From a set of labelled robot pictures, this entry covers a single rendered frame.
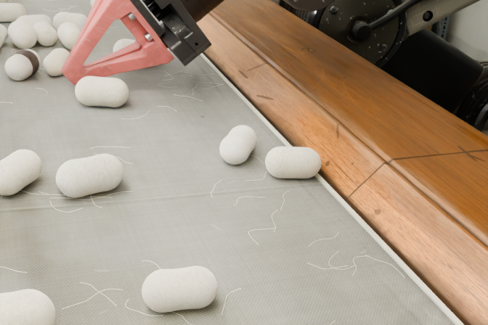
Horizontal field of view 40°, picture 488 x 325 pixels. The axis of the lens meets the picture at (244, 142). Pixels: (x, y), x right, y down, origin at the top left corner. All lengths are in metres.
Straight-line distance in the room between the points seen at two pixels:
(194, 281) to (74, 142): 0.18
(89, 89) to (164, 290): 0.23
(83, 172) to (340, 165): 0.16
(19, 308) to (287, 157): 0.19
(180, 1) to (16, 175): 0.19
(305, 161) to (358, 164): 0.03
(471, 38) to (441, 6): 2.20
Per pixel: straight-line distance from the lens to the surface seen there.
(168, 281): 0.29
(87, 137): 0.45
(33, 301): 0.28
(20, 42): 0.62
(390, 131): 0.44
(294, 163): 0.40
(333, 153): 0.43
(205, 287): 0.29
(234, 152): 0.41
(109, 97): 0.49
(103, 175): 0.37
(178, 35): 0.48
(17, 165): 0.38
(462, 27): 3.11
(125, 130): 0.46
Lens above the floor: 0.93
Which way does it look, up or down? 25 degrees down
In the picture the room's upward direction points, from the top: 5 degrees clockwise
